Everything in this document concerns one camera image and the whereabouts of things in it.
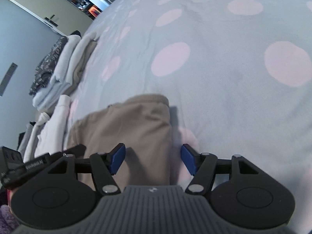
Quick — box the taupe long sleeve shirt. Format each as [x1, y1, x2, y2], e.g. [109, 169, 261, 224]
[66, 94, 172, 189]

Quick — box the person's left hand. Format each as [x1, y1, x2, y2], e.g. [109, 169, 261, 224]
[7, 188, 18, 213]

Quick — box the folded grey garment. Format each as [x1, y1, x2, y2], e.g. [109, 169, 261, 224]
[17, 122, 35, 157]

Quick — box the folded white sweatshirt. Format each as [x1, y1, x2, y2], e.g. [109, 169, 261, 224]
[23, 95, 71, 162]

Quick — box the folded light blue garment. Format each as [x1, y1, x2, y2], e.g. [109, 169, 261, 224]
[32, 76, 74, 111]

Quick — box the dark floral folded garment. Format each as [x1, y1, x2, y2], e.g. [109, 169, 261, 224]
[28, 36, 68, 96]

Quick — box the folded white towel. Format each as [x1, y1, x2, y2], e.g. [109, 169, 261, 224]
[49, 31, 96, 85]

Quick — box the folded beige garment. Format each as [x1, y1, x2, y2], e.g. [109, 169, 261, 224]
[62, 41, 97, 96]

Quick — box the polka dot bed sheet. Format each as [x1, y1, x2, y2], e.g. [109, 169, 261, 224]
[62, 0, 312, 220]

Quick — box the white bedroom door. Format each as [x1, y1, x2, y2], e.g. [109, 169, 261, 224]
[9, 0, 93, 35]

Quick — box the grey wall switch plate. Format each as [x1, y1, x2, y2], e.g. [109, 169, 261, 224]
[0, 62, 18, 97]

